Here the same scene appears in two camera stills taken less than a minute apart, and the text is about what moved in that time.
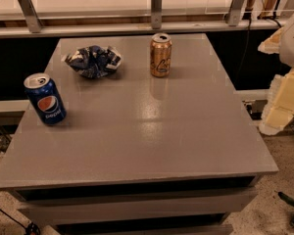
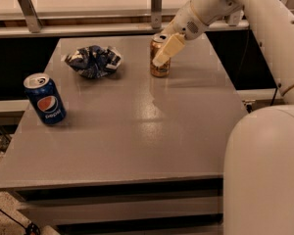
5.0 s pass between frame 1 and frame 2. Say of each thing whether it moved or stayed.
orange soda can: stayed
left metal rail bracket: stayed
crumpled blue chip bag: stayed
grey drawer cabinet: stayed
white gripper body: moved
